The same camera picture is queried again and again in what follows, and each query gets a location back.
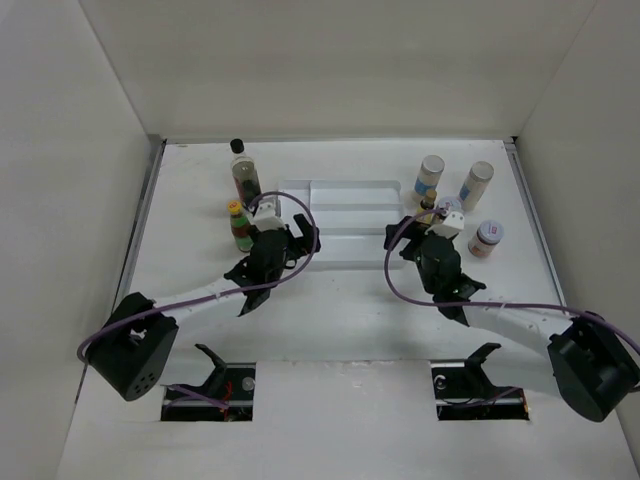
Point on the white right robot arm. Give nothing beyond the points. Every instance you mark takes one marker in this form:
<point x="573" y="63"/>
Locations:
<point x="583" y="359"/>

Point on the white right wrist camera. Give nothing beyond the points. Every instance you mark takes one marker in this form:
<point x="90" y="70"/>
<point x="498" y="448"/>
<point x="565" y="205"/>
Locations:
<point x="451" y="226"/>

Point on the small brown yellow label bottle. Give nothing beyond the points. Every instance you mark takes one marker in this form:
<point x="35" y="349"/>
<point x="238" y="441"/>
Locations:
<point x="428" y="202"/>

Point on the tall dark sauce bottle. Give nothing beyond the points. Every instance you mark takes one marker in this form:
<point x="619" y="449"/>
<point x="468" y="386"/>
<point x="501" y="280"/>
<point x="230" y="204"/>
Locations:
<point x="244" y="173"/>

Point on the yellow cap chili sauce bottle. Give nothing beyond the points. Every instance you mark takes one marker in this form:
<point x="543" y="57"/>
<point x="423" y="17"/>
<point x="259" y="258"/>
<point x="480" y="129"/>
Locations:
<point x="240" y="226"/>

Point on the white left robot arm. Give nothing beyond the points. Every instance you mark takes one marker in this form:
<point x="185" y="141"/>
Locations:
<point x="131" y="350"/>

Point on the white tiered organizer tray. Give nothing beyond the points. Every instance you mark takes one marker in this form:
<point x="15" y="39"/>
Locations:
<point x="351" y="216"/>

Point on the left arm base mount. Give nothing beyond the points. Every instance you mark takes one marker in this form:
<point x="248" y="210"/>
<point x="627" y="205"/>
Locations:
<point x="226" y="395"/>

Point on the red label orange spice jar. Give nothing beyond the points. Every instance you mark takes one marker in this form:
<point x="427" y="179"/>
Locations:
<point x="486" y="237"/>

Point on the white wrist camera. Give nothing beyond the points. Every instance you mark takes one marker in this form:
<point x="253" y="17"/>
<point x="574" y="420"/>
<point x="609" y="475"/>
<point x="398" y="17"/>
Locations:
<point x="451" y="226"/>
<point x="266" y="216"/>

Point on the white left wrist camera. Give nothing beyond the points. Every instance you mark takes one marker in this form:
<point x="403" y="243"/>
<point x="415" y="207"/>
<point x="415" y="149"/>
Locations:
<point x="266" y="216"/>

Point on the red label brown spice jar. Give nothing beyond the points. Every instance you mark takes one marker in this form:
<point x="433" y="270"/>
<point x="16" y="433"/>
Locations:
<point x="450" y="203"/>

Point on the silver lid white spice jar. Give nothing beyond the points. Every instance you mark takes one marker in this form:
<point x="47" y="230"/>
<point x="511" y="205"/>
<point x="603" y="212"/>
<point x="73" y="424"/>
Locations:
<point x="475" y="184"/>

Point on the silver lid blue label jar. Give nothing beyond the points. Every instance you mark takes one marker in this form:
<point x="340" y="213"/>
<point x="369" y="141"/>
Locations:
<point x="429" y="174"/>

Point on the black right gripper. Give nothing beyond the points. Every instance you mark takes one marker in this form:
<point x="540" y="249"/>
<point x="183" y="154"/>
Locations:
<point x="413" y="230"/>

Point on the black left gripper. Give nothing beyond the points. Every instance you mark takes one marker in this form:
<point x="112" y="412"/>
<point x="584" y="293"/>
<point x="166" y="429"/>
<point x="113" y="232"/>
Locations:
<point x="302" y="245"/>

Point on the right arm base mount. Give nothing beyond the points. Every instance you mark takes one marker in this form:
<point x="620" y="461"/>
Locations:
<point x="463" y="392"/>

